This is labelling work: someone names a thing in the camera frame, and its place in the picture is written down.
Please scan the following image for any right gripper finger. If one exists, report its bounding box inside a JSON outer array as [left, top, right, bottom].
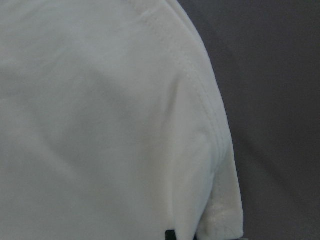
[[165, 230, 176, 240]]

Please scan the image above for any pale yellow printed t-shirt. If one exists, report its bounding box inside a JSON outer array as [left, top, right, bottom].
[[0, 0, 244, 240]]

